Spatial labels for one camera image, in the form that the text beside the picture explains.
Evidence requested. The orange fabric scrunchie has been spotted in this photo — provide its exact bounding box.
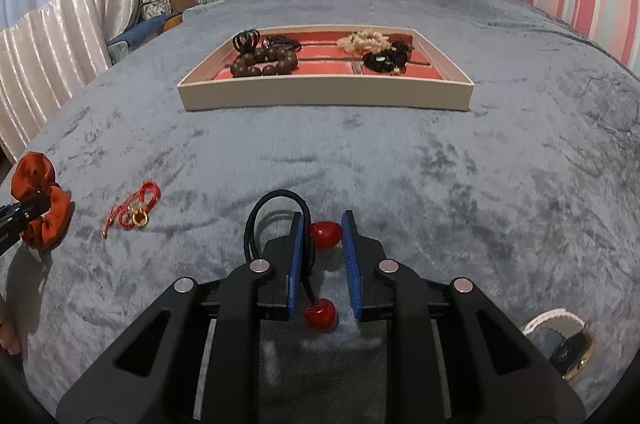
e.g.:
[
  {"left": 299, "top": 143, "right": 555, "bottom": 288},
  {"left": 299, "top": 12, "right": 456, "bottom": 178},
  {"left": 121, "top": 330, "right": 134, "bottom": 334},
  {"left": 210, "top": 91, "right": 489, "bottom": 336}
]
[{"left": 11, "top": 151, "right": 72, "bottom": 251}]

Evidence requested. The black tie with red cherries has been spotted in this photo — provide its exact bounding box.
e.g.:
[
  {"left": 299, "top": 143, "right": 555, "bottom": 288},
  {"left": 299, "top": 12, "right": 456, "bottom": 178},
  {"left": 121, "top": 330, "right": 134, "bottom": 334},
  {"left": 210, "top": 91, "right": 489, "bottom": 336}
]
[{"left": 243, "top": 189, "right": 343, "bottom": 332}]

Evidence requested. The black spiral hair tie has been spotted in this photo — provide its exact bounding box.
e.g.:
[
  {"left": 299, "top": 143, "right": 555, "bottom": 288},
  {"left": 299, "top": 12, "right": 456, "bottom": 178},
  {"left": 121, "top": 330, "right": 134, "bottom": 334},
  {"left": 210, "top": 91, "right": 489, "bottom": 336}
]
[{"left": 231, "top": 29, "right": 263, "bottom": 55}]

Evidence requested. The brown wooden bead bracelet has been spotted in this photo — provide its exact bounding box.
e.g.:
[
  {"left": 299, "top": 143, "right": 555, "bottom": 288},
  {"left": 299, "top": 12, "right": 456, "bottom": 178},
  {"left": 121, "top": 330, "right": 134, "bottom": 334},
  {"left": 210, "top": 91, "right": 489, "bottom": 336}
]
[{"left": 228, "top": 46, "right": 301, "bottom": 79}]

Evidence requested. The black beaded bow hair tie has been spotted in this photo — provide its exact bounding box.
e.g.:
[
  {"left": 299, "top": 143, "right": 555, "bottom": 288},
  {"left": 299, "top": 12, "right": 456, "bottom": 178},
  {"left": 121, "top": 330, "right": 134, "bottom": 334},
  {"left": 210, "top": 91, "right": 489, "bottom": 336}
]
[{"left": 361, "top": 40, "right": 417, "bottom": 76}]

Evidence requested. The beige jewelry tray red lining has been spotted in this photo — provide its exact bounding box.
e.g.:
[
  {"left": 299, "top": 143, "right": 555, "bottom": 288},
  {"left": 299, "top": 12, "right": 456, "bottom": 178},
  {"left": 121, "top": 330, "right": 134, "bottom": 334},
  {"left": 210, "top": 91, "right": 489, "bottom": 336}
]
[{"left": 178, "top": 25, "right": 474, "bottom": 111}]

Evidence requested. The white sheer curtain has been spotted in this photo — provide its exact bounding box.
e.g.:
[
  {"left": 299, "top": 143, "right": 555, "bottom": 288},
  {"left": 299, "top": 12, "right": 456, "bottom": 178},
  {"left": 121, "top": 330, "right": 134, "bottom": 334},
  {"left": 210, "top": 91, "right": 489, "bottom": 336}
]
[{"left": 1, "top": 0, "right": 140, "bottom": 160}]

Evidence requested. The grey plush bed blanket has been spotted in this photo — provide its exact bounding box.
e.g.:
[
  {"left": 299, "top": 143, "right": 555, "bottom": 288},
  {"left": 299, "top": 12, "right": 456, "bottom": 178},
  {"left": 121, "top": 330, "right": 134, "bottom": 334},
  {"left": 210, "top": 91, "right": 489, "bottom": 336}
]
[{"left": 1, "top": 0, "right": 639, "bottom": 411}]

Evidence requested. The blue cushioned bench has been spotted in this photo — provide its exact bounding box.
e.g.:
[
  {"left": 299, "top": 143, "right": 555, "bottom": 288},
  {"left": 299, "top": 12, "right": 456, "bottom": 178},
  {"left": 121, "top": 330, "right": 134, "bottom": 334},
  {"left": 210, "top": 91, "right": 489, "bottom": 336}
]
[{"left": 106, "top": 13, "right": 182, "bottom": 65}]

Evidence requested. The cream floral scrunchie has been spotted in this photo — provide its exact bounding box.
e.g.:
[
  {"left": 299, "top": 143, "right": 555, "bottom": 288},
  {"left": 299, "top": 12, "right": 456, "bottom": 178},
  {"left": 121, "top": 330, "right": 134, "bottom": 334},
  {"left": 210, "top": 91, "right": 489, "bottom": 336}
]
[{"left": 336, "top": 29, "right": 392, "bottom": 56}]

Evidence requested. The white strap gold wristwatch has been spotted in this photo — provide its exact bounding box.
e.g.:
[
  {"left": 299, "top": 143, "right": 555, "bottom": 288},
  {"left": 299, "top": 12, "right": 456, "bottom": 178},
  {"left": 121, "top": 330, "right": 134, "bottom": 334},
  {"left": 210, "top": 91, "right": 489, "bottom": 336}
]
[{"left": 521, "top": 308, "right": 596, "bottom": 381}]

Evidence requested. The red cord gold charm bracelet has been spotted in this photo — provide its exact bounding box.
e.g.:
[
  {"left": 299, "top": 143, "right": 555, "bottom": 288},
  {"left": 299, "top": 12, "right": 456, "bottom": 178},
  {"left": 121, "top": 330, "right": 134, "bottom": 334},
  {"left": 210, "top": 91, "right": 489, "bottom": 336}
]
[{"left": 101, "top": 180, "right": 163, "bottom": 239}]

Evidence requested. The black coil hair tie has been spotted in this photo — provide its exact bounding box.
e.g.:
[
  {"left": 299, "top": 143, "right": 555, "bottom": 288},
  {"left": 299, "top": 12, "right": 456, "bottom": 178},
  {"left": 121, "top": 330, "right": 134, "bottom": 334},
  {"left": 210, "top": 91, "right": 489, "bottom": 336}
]
[{"left": 262, "top": 33, "right": 304, "bottom": 54}]

